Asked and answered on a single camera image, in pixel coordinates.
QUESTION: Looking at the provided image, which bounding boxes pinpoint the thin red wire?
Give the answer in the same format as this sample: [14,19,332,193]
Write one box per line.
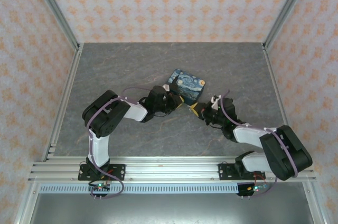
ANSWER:
[252,171,266,182]
[104,167,117,182]

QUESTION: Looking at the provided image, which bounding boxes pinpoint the aluminium frame leg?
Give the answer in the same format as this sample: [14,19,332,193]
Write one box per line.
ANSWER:
[14,181,40,224]
[303,181,331,224]

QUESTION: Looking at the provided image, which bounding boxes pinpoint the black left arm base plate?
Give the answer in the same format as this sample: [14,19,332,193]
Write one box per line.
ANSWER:
[77,164,126,181]

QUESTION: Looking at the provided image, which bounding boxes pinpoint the circuit board with LEDs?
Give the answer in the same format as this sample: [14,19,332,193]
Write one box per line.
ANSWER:
[247,183,269,192]
[88,181,111,192]

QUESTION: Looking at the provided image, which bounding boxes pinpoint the blue starry night tin box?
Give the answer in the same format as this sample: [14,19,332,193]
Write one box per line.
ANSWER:
[165,68,206,105]

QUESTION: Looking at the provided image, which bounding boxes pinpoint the aluminium mounting rail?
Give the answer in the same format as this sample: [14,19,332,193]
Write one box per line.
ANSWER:
[27,156,317,182]

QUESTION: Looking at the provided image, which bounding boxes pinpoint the aluminium side rail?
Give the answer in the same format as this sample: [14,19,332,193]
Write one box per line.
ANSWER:
[42,44,84,161]
[262,44,301,161]

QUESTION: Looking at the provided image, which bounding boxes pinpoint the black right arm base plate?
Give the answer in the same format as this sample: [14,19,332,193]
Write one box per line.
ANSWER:
[218,163,265,181]

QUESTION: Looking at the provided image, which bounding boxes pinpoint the grey metal sheet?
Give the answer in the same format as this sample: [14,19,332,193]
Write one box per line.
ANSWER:
[26,193,315,224]

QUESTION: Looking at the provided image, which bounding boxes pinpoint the slotted grey cable duct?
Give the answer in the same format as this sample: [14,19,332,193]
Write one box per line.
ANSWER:
[39,183,240,194]

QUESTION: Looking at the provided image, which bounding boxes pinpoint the aluminium frame post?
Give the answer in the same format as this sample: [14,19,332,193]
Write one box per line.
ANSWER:
[262,0,315,50]
[27,0,81,50]

